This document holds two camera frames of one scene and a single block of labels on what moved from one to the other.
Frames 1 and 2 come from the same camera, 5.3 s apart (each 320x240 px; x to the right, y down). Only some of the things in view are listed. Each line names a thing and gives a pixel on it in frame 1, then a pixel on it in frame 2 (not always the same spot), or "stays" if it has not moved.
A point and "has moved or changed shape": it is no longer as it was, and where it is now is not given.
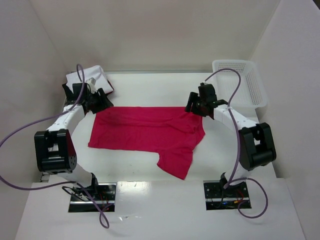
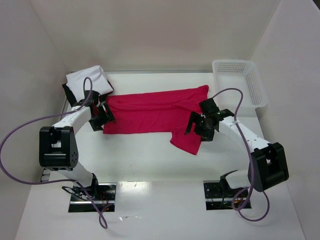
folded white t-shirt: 101,81 stays
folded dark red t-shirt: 112,86 stays
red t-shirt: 173,132 has moved or changed shape
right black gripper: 194,105 to 198,124
